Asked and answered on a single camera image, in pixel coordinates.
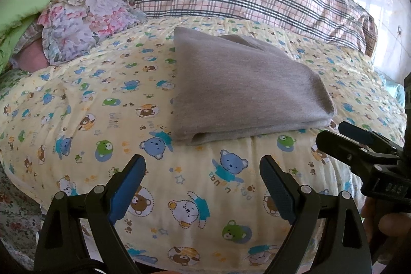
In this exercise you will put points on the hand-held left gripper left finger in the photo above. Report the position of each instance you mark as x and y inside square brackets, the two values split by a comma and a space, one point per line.
[126, 190]

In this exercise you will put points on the person's right hand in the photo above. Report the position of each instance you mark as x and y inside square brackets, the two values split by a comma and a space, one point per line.
[390, 226]

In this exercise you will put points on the light blue cloth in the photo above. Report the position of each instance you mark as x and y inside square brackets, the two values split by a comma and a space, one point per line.
[398, 92]

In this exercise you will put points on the floral ruffled cloth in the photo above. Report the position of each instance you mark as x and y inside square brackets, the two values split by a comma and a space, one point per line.
[86, 17]

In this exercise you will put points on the taupe knit pants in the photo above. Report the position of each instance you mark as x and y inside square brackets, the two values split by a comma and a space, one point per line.
[240, 84]

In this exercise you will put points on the yellow bear-print blanket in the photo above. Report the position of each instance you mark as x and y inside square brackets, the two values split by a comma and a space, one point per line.
[96, 100]

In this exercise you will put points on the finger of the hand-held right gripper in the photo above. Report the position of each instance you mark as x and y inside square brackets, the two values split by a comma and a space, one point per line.
[346, 148]
[359, 132]

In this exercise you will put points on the floral bed sheet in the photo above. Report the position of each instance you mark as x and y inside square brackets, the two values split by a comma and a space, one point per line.
[16, 213]

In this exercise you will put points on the light green quilt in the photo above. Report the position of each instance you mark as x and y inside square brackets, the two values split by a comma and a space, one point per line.
[22, 4]

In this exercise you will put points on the pink cloth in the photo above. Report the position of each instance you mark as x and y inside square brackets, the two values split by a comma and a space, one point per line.
[32, 57]

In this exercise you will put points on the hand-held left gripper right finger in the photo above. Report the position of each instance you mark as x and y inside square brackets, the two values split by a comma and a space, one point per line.
[279, 189]

